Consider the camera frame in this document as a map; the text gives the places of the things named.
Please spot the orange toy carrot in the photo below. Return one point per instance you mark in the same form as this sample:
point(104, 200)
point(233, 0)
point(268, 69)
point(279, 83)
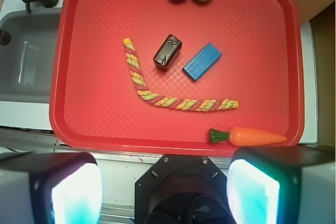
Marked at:
point(243, 136)

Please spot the grey toy sink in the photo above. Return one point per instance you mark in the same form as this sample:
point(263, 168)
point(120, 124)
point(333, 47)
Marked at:
point(27, 61)

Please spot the black wrapped box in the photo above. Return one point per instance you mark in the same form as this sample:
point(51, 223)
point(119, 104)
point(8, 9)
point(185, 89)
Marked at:
point(167, 53)

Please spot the red plastic tray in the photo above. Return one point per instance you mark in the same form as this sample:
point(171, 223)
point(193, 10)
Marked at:
point(107, 94)

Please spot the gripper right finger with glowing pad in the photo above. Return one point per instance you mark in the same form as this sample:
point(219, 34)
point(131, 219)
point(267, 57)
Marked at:
point(282, 184)

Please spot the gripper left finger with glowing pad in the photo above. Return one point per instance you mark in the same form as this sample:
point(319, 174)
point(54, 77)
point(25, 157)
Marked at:
point(50, 188)

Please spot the blue rectangular block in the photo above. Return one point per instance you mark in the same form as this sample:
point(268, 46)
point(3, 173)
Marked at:
point(202, 62)

